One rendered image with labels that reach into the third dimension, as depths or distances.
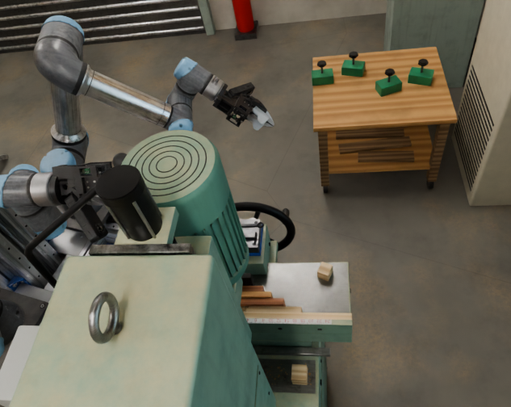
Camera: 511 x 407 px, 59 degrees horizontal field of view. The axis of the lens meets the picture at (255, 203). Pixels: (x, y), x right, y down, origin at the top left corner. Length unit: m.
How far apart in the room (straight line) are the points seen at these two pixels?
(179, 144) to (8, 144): 3.06
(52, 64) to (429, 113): 1.61
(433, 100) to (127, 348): 2.00
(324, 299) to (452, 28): 2.13
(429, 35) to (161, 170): 2.45
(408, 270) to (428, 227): 0.28
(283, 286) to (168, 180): 0.63
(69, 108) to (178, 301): 1.11
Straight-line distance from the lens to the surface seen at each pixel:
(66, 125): 1.65
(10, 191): 1.10
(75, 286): 0.66
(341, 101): 2.33
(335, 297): 1.25
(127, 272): 0.64
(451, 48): 3.10
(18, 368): 0.70
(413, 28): 2.99
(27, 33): 4.67
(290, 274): 1.28
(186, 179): 0.72
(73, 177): 1.03
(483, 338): 2.26
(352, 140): 2.62
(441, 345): 2.20
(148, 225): 0.63
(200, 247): 0.74
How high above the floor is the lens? 2.02
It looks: 51 degrees down
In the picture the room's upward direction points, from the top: 14 degrees counter-clockwise
